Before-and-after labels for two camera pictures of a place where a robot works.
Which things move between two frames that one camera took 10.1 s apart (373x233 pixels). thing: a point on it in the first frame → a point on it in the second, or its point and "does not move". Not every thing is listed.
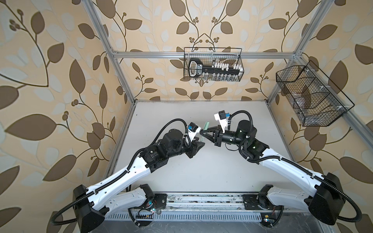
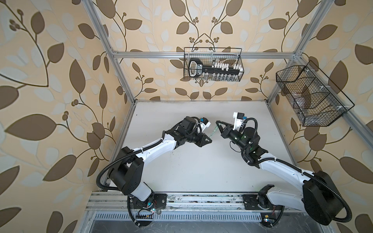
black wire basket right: (316, 101) does not move
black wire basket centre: (213, 64) does not move
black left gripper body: (187, 150) → (194, 137)
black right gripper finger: (210, 129) → (223, 123)
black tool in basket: (196, 69) does not move
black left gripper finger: (195, 146) → (205, 141)
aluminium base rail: (181, 205) does not move
